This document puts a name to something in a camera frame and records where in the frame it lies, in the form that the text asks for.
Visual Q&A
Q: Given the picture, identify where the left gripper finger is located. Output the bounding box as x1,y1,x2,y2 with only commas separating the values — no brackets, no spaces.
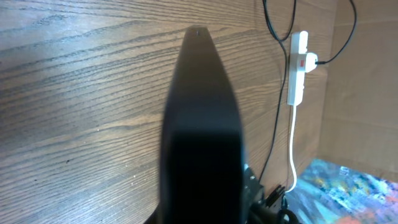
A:
144,211,158,224

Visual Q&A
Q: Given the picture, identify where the Galaxy smartphone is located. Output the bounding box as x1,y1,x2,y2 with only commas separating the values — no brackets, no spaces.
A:
158,26,244,223

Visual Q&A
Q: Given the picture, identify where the white power strip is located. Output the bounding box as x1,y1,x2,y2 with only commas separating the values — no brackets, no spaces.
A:
287,30,308,106

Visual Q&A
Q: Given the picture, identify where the black charging cable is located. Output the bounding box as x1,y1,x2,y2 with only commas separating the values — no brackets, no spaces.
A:
257,0,358,184

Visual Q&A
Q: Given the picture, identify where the white charger plug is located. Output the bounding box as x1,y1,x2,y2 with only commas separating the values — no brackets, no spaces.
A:
305,52,318,73

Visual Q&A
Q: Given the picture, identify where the colourful painted floor mat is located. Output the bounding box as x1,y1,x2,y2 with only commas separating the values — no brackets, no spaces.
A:
286,159,397,224

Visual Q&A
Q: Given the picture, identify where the white power strip cord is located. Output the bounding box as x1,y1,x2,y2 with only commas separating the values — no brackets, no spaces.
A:
284,105,298,194

